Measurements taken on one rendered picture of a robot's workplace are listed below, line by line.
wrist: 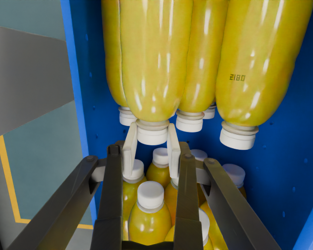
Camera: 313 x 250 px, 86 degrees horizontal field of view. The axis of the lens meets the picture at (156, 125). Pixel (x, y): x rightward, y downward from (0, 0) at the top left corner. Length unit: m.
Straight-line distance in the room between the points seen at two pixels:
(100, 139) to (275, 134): 0.27
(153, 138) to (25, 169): 1.86
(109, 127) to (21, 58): 0.48
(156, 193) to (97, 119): 0.13
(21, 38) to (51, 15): 0.80
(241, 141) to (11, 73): 0.63
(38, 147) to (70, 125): 0.37
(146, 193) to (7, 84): 0.53
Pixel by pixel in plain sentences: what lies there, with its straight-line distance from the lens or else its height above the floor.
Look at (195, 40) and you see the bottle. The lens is 0.21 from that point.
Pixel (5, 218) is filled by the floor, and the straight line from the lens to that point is 2.57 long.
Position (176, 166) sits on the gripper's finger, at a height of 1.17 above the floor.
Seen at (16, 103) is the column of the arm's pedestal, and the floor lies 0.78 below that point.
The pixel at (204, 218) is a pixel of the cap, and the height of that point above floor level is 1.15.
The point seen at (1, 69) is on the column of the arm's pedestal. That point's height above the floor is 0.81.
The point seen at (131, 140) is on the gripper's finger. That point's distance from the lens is 0.16.
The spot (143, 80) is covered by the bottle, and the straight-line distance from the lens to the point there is 0.16.
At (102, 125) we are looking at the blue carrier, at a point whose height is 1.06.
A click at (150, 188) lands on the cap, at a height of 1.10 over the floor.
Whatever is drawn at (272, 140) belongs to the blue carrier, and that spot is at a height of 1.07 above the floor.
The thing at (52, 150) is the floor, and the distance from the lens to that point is 1.75.
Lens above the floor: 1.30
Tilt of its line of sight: 69 degrees down
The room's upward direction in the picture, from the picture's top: 179 degrees clockwise
